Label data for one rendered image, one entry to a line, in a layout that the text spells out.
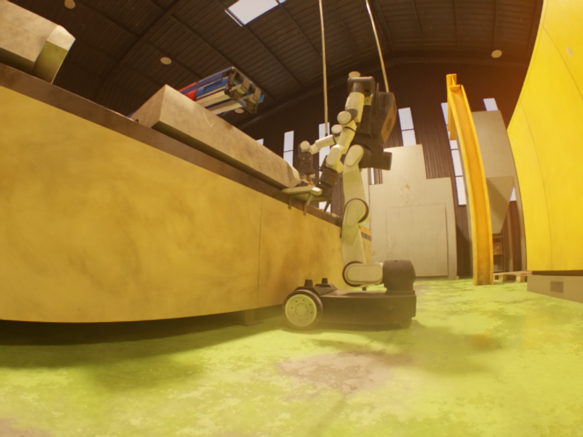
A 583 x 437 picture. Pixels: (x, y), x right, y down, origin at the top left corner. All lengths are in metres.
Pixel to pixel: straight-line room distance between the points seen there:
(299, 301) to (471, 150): 4.33
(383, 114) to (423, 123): 10.41
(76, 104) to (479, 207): 4.85
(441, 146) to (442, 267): 6.04
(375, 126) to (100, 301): 1.57
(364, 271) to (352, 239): 0.19
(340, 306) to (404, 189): 6.13
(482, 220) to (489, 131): 5.12
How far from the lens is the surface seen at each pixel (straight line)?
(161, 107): 1.11
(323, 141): 1.95
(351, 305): 1.31
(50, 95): 0.94
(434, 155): 11.37
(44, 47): 1.01
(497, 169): 8.94
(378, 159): 1.59
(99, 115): 0.96
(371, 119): 1.65
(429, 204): 7.12
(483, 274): 4.68
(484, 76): 13.74
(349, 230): 1.46
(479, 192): 4.84
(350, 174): 1.56
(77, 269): 0.87
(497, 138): 9.39
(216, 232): 1.17
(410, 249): 6.93
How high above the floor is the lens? 0.30
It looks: 11 degrees up
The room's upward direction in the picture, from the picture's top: 2 degrees clockwise
